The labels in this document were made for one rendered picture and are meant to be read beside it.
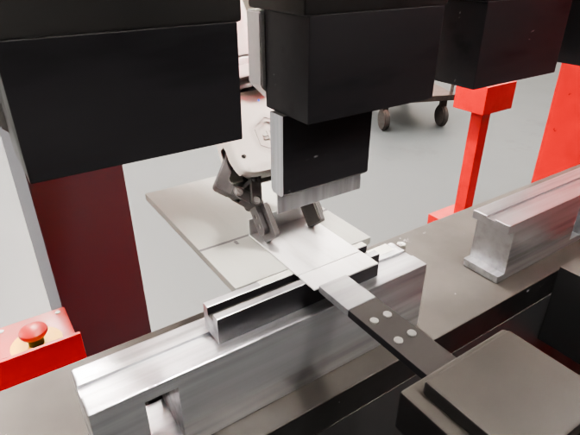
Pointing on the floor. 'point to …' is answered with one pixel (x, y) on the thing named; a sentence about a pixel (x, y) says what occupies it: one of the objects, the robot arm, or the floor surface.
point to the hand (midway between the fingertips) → (290, 217)
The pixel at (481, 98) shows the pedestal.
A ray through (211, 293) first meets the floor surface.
